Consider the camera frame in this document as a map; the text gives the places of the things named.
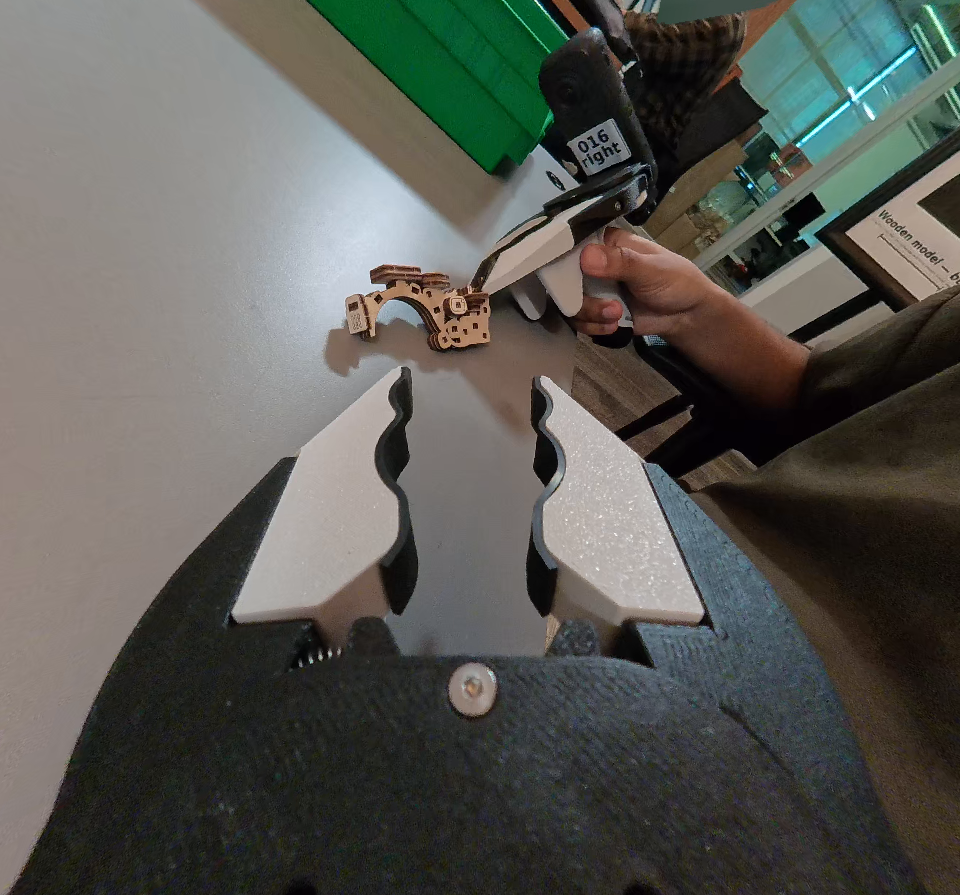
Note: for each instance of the glass partition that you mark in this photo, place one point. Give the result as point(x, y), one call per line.
point(862, 47)

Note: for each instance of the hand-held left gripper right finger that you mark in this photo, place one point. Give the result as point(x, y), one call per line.
point(622, 535)

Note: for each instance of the wooden bridge model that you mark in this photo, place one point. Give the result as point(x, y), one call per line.
point(450, 325)

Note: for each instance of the person's right hand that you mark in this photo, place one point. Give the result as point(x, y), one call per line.
point(667, 287)

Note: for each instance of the person's right forearm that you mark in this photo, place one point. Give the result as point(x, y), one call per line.
point(750, 344)

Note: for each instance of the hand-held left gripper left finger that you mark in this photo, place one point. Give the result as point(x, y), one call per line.
point(330, 527)

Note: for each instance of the green plastic bin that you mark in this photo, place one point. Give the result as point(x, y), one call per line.
point(420, 25)

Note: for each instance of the grey desk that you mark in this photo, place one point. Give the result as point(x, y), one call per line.
point(150, 235)

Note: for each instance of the black framed sign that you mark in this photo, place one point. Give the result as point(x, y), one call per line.
point(915, 235)

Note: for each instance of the person's brown clothing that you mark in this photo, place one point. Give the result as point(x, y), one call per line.
point(862, 535)

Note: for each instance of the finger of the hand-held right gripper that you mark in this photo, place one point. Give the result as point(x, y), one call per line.
point(529, 254)
point(529, 224)

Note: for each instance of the white box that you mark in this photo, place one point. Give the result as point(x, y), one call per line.
point(551, 164)

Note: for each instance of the brown wooden furniture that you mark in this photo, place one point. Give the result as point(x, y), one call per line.
point(705, 182)

